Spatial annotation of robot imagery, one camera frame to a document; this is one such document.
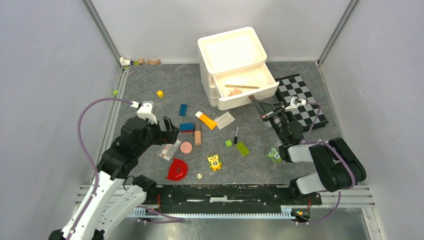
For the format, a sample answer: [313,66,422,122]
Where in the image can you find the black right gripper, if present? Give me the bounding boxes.
[251,99,287,143]

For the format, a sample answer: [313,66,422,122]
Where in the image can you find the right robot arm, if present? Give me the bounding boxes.
[249,95,367,204]

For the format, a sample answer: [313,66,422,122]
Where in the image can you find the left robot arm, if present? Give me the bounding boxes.
[48,116,180,240]

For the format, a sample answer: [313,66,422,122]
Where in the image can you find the gold makeup brush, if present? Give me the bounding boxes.
[224,84,260,89]

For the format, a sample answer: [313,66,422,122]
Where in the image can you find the blue red duplo brick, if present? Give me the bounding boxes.
[179,122,195,133]

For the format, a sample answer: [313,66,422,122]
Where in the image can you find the false eyelash case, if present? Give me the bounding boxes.
[157,139,182,161]

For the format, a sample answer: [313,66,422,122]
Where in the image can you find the pink round sponge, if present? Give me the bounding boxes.
[179,141,193,154]

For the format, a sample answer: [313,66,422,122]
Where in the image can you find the blue flat brick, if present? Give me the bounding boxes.
[178,104,188,117]

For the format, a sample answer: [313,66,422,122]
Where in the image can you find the beige foundation bottle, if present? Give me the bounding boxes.
[194,122,202,147]

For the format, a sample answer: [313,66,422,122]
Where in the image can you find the yellow small cube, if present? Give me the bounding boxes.
[156,90,165,98]

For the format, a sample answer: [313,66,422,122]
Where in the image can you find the orange cream tube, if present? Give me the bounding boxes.
[195,111,218,130]

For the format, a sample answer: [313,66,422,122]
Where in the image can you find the red arch brick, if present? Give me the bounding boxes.
[166,158,189,181]

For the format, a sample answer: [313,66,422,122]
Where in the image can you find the black grey chessboard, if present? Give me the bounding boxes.
[275,74,329,132]

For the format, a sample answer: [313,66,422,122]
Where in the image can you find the clear packet white strips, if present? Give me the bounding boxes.
[214,111,235,130]

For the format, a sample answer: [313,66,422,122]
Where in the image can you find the lime green flat brick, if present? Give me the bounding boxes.
[235,141,250,157]

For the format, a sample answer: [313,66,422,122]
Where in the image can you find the small lime green cube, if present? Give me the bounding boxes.
[225,140,233,148]

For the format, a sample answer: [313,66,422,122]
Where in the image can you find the yellow owl brick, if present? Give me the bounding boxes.
[207,154,222,171]

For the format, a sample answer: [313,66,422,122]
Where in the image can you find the white three-drawer organizer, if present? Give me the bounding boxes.
[197,26,279,111]

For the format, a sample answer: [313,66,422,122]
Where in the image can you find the wooden arch block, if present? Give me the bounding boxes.
[146,59,162,65]

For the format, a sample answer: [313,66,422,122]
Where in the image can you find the white corner block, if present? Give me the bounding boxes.
[119,56,132,68]

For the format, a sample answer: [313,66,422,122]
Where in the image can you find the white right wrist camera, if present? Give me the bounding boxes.
[285,96,307,111]

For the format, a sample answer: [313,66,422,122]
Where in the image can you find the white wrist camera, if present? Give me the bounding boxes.
[285,96,307,111]
[131,101,158,124]

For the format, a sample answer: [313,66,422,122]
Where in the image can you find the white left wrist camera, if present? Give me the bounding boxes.
[131,101,158,124]

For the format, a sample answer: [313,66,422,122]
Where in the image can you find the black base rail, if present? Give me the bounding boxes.
[144,184,322,214]

